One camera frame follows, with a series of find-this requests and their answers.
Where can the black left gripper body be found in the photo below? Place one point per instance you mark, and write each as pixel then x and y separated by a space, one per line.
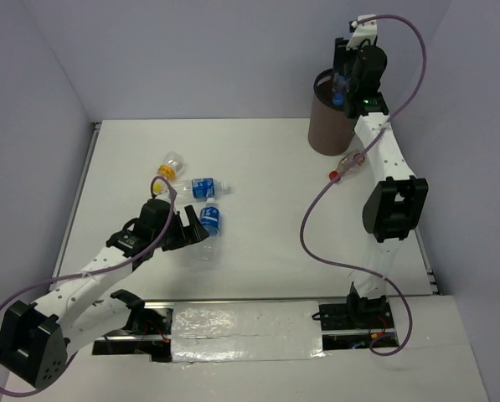
pixel 176 229

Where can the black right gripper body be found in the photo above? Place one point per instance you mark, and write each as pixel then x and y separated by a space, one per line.
pixel 351 58

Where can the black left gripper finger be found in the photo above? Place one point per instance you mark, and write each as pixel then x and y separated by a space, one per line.
pixel 194 231
pixel 171 242

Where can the crushed bottle blue cap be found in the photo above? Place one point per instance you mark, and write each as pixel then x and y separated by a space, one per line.
pixel 339 84

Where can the blue label bottle white cap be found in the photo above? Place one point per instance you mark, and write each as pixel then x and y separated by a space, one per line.
pixel 210 219

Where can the blue label bottle horizontal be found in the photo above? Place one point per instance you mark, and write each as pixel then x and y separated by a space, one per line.
pixel 200 190

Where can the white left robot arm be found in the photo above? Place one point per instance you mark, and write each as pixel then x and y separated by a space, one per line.
pixel 38 338

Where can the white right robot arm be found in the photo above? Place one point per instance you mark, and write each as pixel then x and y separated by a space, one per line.
pixel 394 206

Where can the brown waste bin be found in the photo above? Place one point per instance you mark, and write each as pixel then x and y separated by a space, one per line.
pixel 330 132

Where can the yellow cap small bottle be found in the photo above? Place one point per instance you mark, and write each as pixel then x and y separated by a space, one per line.
pixel 158 187

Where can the orange cap clear bottle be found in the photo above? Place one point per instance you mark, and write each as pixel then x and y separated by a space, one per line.
pixel 171 166

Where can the red cap small bottle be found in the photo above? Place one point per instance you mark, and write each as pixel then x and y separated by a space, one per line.
pixel 348 165

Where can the silver foil sheet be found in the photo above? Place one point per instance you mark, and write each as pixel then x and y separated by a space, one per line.
pixel 245 331

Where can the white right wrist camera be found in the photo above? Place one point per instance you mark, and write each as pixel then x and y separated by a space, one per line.
pixel 363 31

